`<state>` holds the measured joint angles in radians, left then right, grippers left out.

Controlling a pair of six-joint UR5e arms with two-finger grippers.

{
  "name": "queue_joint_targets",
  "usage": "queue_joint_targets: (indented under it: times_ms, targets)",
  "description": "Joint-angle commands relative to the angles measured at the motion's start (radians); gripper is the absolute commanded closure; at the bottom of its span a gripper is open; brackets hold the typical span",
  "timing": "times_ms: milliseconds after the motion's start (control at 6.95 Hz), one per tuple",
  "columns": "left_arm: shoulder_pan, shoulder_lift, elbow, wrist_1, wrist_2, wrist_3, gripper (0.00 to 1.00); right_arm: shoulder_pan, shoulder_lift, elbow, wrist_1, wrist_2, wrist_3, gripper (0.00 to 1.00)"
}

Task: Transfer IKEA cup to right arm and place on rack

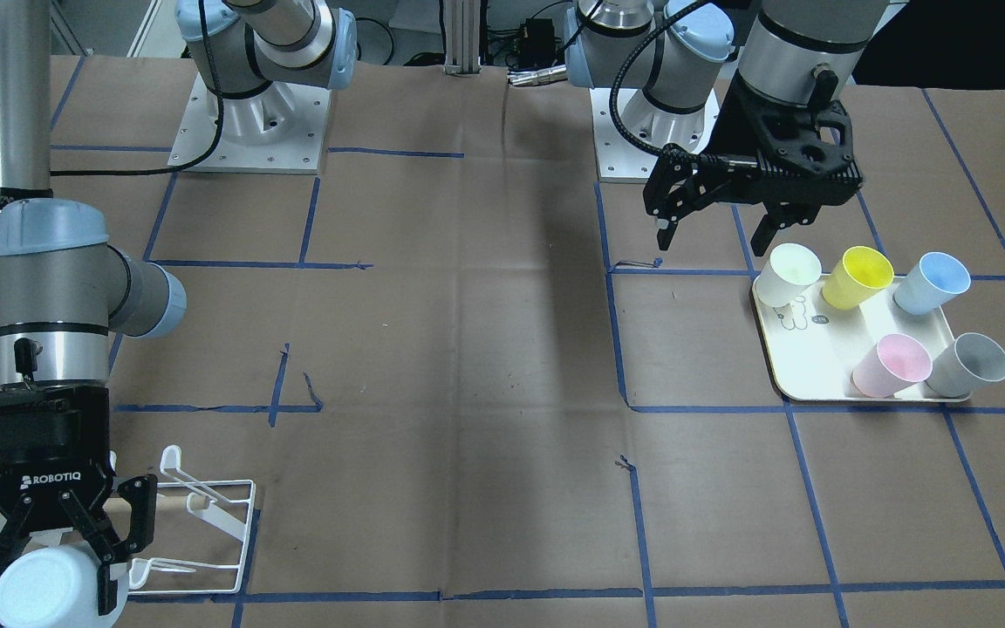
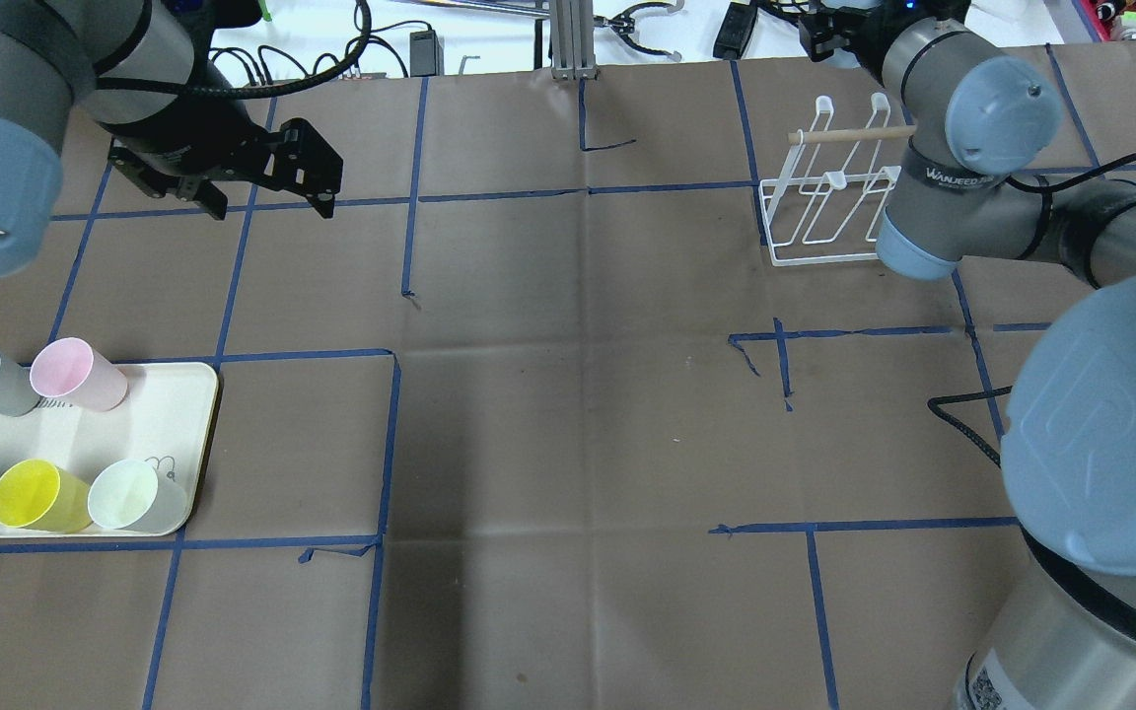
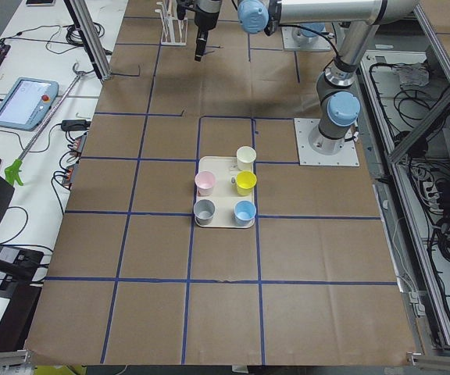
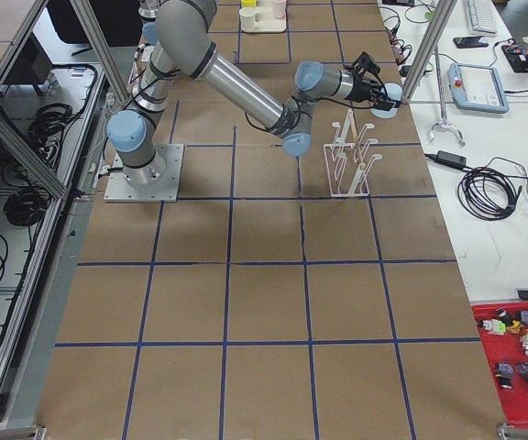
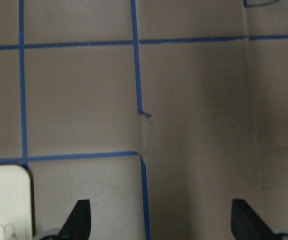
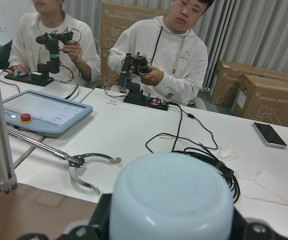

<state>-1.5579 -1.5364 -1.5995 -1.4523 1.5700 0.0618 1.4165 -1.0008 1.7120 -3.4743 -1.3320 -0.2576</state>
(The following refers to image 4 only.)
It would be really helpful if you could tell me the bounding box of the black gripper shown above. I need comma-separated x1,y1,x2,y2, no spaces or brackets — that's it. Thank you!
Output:
350,68,401,111

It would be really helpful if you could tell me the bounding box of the light blue plastic cup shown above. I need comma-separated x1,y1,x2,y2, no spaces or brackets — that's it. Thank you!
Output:
370,82,402,119

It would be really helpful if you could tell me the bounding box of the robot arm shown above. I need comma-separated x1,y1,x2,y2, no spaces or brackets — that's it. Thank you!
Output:
138,0,160,22
107,1,401,189

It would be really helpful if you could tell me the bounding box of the pink plastic cup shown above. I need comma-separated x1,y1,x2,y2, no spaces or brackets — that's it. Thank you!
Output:
271,0,287,19

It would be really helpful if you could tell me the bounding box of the cream white plastic cup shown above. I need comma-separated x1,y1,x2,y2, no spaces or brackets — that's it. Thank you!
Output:
238,7,256,33

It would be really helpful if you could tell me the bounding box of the black power adapter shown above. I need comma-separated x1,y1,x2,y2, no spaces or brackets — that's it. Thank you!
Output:
435,150,467,170

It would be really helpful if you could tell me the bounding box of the blue teach pendant tablet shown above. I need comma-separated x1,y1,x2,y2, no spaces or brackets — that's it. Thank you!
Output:
447,62,509,114

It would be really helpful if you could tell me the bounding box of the black smartphone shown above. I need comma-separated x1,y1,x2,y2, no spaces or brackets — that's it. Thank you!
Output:
453,36,489,50

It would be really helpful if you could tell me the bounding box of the white keyboard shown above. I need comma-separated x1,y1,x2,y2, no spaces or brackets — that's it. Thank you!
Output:
464,0,498,36

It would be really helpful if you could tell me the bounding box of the cream plastic tray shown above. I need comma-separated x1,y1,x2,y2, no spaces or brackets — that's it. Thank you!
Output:
250,7,287,34

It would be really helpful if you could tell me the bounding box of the red parts tray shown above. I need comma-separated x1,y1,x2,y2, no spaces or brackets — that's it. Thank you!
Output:
472,302,528,428

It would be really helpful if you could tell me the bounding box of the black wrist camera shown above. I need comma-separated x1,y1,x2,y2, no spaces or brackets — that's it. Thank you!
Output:
351,51,380,76

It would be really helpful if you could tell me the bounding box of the white wire cup rack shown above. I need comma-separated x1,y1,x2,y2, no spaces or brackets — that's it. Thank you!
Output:
323,109,382,198

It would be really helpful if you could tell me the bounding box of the aluminium frame post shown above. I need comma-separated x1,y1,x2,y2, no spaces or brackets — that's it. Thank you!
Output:
401,0,457,104

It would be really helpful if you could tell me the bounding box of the coiled black cable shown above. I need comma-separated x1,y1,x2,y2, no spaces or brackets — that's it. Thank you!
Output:
456,165,527,222

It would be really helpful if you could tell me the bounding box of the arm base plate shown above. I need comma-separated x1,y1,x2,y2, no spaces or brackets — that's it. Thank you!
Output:
104,144,184,203

